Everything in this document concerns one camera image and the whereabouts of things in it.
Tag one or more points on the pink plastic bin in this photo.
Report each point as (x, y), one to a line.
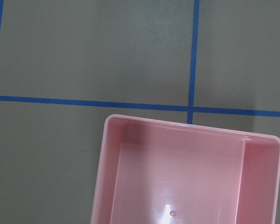
(160, 172)

